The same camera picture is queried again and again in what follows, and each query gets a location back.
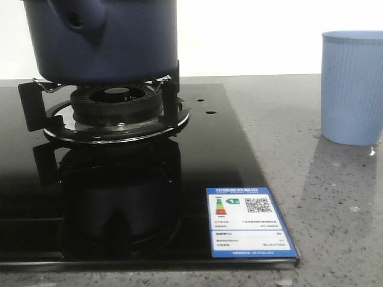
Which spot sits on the light blue ribbed cup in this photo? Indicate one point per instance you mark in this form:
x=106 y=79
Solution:
x=351 y=87

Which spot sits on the black right pot support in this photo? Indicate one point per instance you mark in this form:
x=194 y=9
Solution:
x=58 y=123

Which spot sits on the dark blue cooking pot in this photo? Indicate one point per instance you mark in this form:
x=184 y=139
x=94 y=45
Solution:
x=103 y=42

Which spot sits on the black right gas burner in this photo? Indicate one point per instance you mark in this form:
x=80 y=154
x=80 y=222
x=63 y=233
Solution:
x=108 y=106

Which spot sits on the blue energy label sticker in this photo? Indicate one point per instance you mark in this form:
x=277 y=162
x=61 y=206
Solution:
x=245 y=222

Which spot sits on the black glass gas stove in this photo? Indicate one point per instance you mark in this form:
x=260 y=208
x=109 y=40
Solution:
x=132 y=206

